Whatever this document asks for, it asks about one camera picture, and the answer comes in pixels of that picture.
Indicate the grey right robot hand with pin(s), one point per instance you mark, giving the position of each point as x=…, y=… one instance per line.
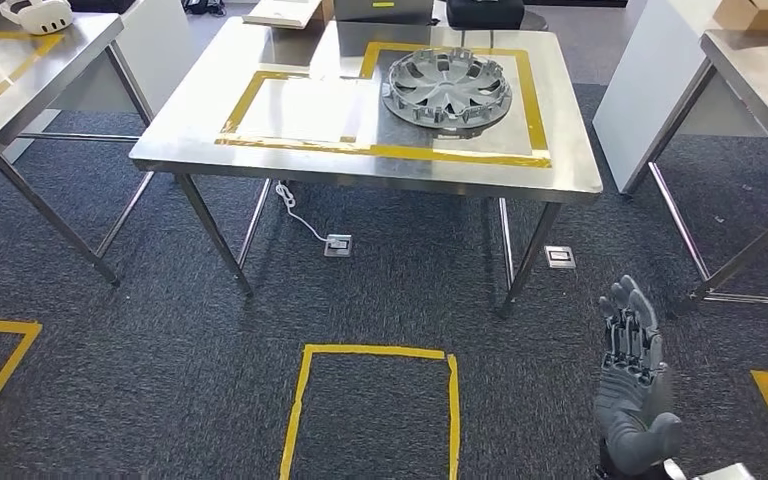
x=636, y=411

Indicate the silver wheel hubcap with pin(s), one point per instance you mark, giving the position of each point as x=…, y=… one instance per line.
x=447, y=86

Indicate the steel workbench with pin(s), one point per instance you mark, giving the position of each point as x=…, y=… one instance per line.
x=185, y=126
x=748, y=73
x=39, y=86

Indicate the steel floor socket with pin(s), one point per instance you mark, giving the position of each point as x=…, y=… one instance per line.
x=559, y=257
x=338, y=245

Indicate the black zip carry case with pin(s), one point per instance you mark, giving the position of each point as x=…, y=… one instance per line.
x=483, y=13

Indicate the grey laptop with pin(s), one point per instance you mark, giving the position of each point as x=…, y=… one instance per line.
x=384, y=12

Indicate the black battery charger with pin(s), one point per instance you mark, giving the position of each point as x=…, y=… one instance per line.
x=202, y=5

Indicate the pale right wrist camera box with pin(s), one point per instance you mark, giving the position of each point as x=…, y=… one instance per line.
x=722, y=473

